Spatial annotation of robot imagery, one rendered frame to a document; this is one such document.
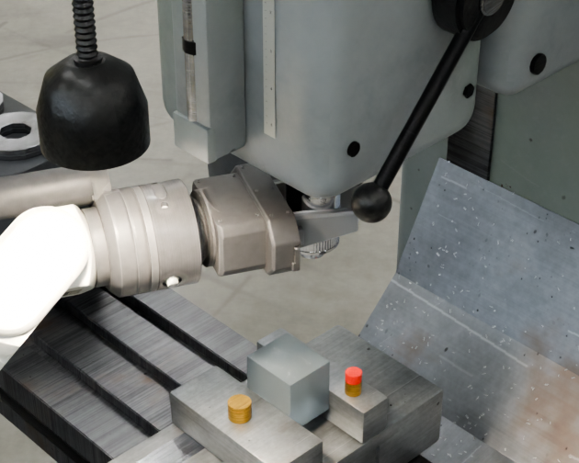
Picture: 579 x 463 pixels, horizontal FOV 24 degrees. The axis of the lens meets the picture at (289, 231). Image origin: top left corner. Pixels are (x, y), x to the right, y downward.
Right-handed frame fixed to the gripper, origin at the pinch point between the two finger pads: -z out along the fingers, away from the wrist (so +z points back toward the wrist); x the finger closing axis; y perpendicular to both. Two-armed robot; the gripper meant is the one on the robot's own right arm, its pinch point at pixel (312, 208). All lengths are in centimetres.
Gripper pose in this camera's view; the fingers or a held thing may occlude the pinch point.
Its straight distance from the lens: 113.9
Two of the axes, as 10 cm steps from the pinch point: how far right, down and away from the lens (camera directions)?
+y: -0.1, 8.3, 5.5
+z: -9.5, 1.7, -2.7
